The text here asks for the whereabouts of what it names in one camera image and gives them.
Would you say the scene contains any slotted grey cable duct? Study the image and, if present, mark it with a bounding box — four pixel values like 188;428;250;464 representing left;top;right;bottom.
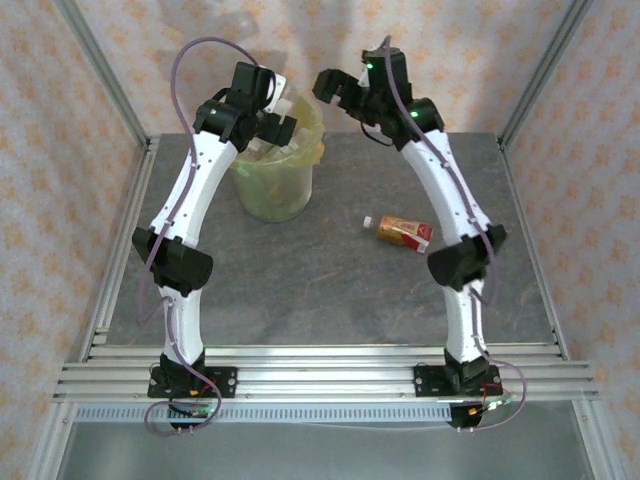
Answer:
72;403;454;424

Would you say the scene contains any small circuit board green light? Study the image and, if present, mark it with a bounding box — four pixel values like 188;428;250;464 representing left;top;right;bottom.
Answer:
167;402;222;420
467;397;517;417

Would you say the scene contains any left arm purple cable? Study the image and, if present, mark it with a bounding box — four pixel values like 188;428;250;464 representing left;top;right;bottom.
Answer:
137;38;264;437

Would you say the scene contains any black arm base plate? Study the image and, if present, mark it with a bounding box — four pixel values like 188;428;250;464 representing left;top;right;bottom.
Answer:
413;364;503;400
148;366;238;400

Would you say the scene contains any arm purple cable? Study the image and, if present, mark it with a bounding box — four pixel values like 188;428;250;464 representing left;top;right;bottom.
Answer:
137;38;264;437
382;34;526;436

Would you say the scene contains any aluminium frame leg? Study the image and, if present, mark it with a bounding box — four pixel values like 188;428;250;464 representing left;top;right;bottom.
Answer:
27;402;76;480
574;399;624;480

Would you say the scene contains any yellow plastic bin liner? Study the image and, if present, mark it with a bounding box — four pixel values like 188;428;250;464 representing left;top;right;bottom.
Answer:
234;92;327;167

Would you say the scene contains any yellow-green plastic bin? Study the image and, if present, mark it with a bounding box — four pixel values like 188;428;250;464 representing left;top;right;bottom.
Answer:
228;92;327;225

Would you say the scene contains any aluminium frame post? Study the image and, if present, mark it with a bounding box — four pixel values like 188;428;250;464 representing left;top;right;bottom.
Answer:
52;0;151;151
497;0;596;154

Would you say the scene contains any aluminium side rail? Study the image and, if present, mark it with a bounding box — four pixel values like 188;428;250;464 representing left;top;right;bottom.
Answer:
74;134;162;364
497;142;571;361

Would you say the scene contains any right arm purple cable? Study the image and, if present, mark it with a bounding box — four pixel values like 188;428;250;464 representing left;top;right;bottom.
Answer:
382;34;526;436

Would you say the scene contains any aluminium base rail beam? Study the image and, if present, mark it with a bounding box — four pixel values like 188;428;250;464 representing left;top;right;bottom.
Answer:
52;343;600;404

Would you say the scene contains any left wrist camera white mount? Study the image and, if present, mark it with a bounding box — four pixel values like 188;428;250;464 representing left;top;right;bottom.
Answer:
263;73;290;115

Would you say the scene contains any amber drink bottle red label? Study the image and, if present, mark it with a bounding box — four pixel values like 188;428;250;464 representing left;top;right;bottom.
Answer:
362;213;434;255

